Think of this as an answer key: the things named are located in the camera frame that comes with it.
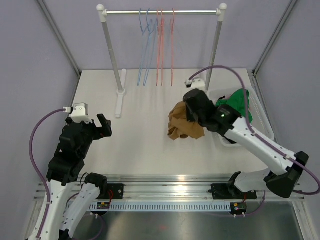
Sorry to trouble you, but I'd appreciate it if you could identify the brown tank top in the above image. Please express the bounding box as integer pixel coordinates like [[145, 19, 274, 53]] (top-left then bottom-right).
[[167, 101, 205, 141]]

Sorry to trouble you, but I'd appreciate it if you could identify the blue wire hanger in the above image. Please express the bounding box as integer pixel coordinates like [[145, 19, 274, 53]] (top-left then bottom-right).
[[137, 9, 152, 87], [141, 9, 158, 87]]

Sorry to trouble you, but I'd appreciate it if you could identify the green tank top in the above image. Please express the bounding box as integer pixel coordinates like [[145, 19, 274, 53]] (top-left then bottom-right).
[[215, 88, 250, 117]]

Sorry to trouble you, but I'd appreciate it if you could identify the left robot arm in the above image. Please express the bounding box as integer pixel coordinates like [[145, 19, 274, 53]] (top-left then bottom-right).
[[29, 114, 112, 240]]

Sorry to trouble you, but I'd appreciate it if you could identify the white and grey garment rack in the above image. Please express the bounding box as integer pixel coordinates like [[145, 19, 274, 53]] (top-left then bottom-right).
[[96, 3, 228, 119]]

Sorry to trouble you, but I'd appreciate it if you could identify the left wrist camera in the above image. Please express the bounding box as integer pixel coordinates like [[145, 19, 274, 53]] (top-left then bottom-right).
[[62, 102, 93, 124]]

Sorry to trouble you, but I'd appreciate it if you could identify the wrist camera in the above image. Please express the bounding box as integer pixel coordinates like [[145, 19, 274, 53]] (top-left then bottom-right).
[[62, 102, 93, 124], [185, 78, 206, 91]]

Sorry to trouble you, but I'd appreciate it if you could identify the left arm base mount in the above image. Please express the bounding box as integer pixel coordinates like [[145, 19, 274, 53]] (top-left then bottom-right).
[[84, 173, 124, 200]]

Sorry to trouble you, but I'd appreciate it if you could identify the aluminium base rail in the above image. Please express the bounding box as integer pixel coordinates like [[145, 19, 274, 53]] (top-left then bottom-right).
[[33, 173, 306, 202]]

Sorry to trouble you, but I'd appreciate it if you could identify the white slotted cable duct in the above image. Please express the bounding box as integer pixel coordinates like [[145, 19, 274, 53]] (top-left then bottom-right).
[[88, 202, 231, 212]]

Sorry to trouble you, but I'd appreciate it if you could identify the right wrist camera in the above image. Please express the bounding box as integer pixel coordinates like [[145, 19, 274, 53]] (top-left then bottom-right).
[[185, 78, 206, 91]]

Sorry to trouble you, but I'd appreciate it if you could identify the left aluminium frame post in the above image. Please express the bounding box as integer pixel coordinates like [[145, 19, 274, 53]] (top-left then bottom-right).
[[35, 0, 82, 79]]

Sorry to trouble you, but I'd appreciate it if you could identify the aluminium frame post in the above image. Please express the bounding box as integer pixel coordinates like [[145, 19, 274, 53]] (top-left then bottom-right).
[[252, 0, 299, 77], [35, 0, 82, 79]]

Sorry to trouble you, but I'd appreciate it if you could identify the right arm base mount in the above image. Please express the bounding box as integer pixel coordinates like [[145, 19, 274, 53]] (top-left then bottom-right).
[[208, 171, 257, 200]]

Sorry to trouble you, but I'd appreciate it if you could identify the right aluminium frame post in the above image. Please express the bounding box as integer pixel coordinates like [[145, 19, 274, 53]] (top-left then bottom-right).
[[252, 0, 299, 77]]

